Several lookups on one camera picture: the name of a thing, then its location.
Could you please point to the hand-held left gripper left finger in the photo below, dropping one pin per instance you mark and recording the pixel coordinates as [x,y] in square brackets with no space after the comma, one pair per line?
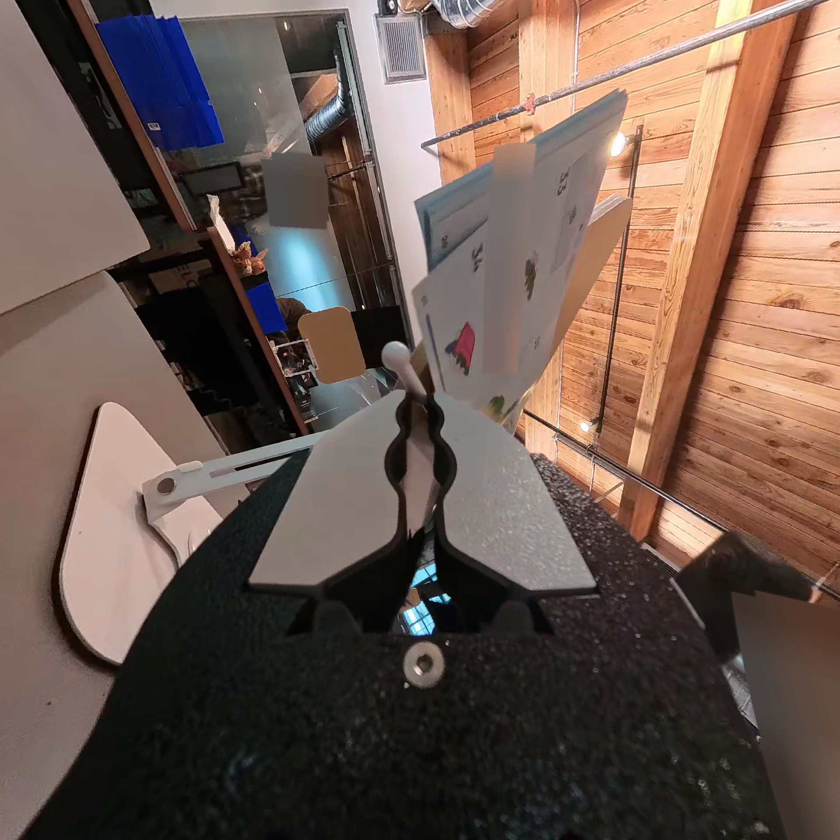
[328,505]

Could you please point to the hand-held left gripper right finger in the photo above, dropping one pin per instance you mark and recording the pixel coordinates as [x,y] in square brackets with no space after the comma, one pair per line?
[512,512]

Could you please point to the white page holder arm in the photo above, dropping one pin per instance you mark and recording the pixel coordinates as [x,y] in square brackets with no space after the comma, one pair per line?
[396,354]

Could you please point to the lego instruction booklet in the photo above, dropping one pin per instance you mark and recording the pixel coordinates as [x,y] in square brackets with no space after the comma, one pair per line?
[453,289]

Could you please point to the dark monitor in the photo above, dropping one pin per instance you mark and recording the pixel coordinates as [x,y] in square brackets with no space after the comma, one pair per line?
[211,177]

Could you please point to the long metal pipe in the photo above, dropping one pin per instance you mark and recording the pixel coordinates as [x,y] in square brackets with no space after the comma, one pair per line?
[623,69]

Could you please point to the stack of blue bins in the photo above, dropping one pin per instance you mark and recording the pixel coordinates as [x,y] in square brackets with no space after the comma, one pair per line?
[164,79]

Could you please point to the wall spot lamp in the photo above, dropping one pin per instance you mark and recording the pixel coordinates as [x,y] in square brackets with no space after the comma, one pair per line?
[589,425]
[618,144]

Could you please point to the grey round duct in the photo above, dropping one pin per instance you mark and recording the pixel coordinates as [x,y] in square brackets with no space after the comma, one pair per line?
[328,108]

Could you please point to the grey wall air vent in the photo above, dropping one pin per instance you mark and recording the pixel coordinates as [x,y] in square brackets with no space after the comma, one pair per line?
[401,47]

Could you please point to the ribbed silver duct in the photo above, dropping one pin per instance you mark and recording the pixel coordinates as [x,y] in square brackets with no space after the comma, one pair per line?
[472,12]

